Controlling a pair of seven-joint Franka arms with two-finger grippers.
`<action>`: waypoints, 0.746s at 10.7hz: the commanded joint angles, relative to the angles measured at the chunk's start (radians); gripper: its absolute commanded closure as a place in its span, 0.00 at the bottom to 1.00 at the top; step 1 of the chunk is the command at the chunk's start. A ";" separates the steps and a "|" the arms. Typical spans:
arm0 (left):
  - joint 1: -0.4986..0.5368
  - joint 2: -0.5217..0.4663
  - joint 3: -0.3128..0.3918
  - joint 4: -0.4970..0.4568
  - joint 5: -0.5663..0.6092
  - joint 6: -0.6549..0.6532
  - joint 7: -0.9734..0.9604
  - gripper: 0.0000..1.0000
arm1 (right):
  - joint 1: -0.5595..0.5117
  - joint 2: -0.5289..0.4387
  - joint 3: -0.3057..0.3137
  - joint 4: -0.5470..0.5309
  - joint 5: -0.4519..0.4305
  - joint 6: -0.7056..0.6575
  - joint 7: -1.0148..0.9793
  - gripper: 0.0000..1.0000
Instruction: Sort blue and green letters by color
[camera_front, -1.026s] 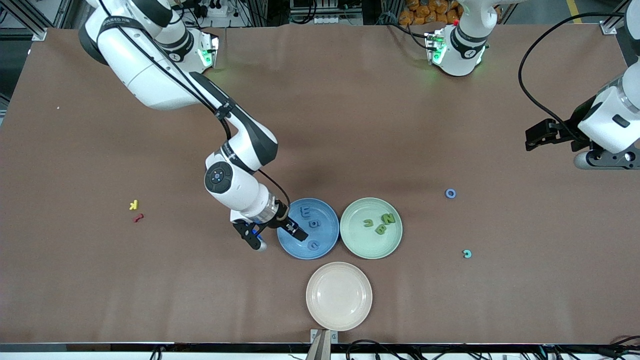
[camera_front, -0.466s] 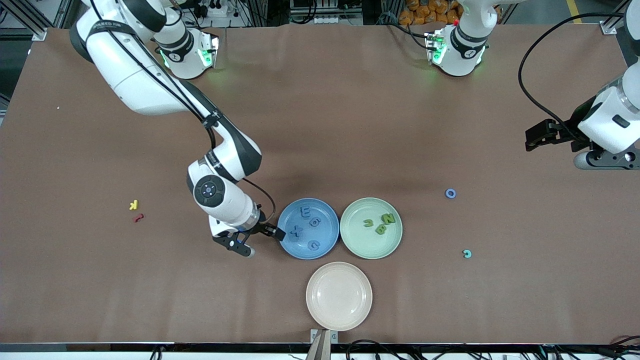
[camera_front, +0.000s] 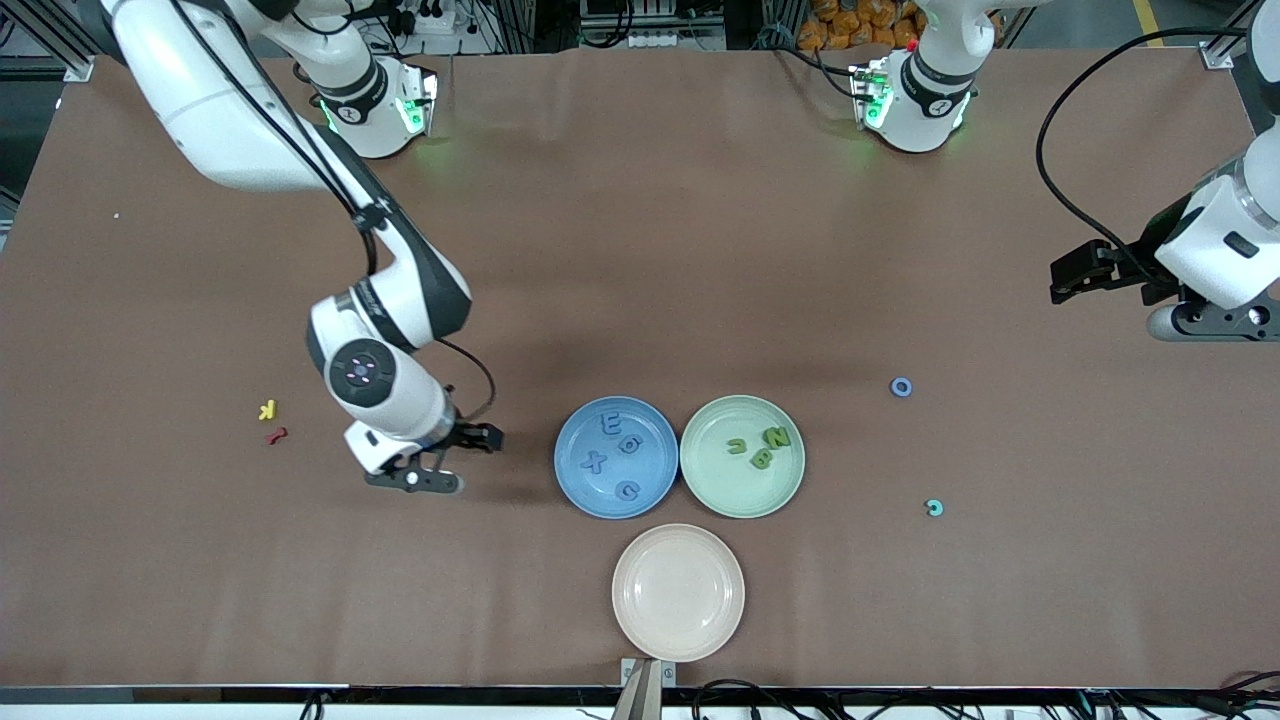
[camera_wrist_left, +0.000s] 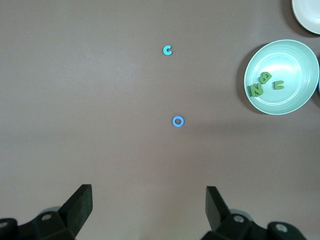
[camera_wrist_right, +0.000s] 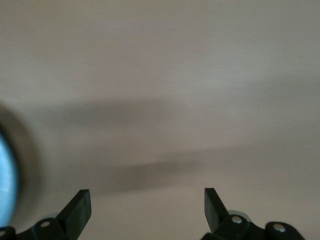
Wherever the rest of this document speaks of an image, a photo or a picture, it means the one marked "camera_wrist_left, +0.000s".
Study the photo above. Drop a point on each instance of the green foam letter B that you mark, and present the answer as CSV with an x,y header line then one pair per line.
x,y
265,77

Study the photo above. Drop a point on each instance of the green foam letter N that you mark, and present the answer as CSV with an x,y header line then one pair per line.
x,y
255,90

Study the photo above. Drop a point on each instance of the green foam letter U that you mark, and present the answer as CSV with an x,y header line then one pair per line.
x,y
278,87

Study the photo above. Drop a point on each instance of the beige plate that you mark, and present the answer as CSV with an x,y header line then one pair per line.
x,y
310,17

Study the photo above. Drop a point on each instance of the brown table cover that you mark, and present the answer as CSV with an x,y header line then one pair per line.
x,y
100,100

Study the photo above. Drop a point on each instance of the green plate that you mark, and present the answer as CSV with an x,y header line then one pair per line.
x,y
287,60

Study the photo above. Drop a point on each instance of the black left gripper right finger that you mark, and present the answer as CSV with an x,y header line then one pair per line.
x,y
218,217

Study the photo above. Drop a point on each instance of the teal foam letter C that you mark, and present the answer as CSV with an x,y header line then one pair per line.
x,y
165,50

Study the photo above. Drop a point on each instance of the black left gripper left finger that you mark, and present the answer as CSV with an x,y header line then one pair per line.
x,y
75,210

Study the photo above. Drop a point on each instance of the blue foam letter O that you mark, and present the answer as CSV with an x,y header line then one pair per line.
x,y
174,121

